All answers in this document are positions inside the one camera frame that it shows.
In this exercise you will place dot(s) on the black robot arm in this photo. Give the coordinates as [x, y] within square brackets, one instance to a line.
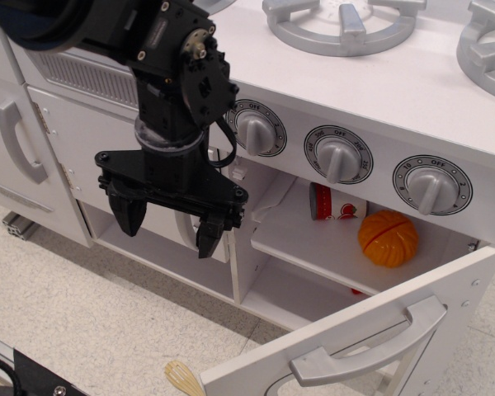
[183, 88]

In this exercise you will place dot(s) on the grey fridge door handle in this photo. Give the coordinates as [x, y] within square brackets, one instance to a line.
[9, 118]

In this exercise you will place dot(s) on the white oven door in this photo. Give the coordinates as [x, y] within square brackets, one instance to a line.
[398, 342]

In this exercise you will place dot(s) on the right grey stove knob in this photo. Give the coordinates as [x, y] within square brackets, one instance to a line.
[432, 185]

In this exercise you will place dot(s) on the left grey stove knob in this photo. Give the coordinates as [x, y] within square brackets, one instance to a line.
[257, 128]

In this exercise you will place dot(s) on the middle grey stove knob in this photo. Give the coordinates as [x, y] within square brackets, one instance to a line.
[338, 154]

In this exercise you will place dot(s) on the red white toy can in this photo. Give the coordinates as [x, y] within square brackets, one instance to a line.
[327, 203]

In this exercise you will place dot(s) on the aluminium frame rail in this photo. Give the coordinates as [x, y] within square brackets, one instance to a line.
[19, 226]

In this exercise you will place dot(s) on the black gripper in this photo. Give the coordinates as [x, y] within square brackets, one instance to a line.
[186, 183]

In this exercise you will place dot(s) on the white cabinet door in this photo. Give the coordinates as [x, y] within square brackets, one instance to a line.
[76, 134]

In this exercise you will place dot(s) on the white toy kitchen body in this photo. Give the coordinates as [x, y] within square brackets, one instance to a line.
[108, 323]

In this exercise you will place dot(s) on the grey vent grille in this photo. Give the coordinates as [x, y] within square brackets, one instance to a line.
[92, 78]

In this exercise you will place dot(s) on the grey cabinet door handle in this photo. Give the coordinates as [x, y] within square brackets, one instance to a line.
[186, 229]

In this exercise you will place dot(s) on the orange toy pumpkin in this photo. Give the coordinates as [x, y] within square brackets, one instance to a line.
[388, 238]

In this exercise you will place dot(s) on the wooden slotted spatula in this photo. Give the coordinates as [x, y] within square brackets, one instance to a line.
[181, 377]

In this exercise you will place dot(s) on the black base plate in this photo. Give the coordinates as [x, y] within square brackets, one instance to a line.
[28, 377]

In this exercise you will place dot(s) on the grey stove burner grate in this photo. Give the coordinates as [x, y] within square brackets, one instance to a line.
[342, 28]

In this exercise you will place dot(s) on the grey stove knob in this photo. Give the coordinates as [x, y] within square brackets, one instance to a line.
[432, 185]
[257, 128]
[338, 154]

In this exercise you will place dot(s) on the right grey burner grate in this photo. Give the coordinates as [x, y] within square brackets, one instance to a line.
[475, 58]

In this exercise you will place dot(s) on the white left fridge door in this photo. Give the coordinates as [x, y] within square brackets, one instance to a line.
[32, 183]

